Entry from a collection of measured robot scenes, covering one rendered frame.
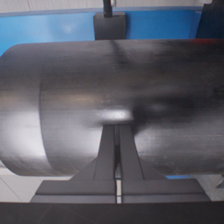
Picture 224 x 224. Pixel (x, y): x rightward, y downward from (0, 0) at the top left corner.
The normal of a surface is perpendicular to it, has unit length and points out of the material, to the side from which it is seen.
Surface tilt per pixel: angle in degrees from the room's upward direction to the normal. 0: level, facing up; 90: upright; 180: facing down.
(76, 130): 90
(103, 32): 90
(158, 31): 90
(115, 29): 90
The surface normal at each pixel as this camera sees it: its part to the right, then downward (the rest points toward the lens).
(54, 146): -0.01, 0.37
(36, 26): 0.00, 0.62
